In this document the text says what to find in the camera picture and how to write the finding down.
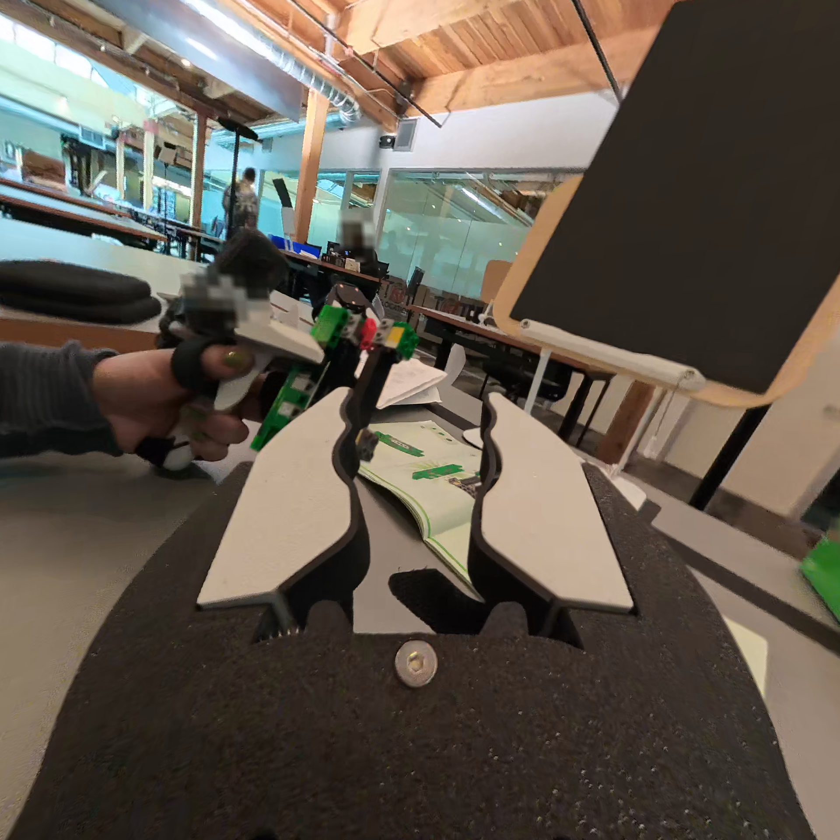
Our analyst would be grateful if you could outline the white metal stand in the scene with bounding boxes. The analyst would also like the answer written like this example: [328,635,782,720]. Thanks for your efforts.
[525,348,657,509]

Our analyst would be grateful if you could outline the white loose papers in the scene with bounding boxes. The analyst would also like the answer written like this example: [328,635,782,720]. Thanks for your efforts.
[377,361,450,411]

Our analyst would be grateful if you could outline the green and black brick model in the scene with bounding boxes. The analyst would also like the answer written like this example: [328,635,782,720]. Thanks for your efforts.
[249,303,421,463]

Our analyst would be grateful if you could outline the person's left forearm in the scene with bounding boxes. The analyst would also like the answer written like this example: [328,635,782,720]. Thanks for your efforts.
[0,341,126,460]

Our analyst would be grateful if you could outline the grey desk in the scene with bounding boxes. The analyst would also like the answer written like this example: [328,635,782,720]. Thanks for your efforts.
[0,387,840,840]

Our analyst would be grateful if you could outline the long wooden table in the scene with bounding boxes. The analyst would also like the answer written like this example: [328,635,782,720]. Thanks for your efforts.
[407,303,618,395]
[0,180,168,250]

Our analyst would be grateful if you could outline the brick instruction booklet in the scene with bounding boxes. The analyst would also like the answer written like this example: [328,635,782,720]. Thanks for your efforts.
[357,420,490,592]

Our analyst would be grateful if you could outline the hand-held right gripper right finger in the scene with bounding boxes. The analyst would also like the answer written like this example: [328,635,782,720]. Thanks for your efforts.
[467,391,635,614]

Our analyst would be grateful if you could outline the person's left hand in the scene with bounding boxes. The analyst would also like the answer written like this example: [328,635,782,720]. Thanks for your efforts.
[92,344,263,463]

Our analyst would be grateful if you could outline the wooden pillar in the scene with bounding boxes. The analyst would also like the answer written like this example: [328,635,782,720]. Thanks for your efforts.
[293,88,330,244]

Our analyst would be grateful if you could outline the black flat cushion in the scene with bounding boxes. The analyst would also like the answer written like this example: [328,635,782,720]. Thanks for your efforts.
[0,260,163,324]

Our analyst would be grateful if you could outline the green cardboard box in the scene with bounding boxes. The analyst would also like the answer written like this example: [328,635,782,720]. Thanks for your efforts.
[799,525,840,623]

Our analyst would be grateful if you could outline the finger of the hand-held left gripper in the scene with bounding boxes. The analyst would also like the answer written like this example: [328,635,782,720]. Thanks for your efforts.
[268,292,317,329]
[233,320,327,367]

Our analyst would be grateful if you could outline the black panel with wooden frame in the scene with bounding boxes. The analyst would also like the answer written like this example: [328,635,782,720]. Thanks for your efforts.
[492,0,840,411]

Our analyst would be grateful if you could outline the white table with wooden edge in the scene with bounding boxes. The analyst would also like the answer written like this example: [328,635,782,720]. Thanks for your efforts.
[0,217,217,355]

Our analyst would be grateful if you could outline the black metal pole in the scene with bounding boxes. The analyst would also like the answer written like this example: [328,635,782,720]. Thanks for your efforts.
[689,403,772,511]

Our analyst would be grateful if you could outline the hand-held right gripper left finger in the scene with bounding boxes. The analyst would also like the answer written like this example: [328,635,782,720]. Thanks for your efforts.
[197,386,368,608]

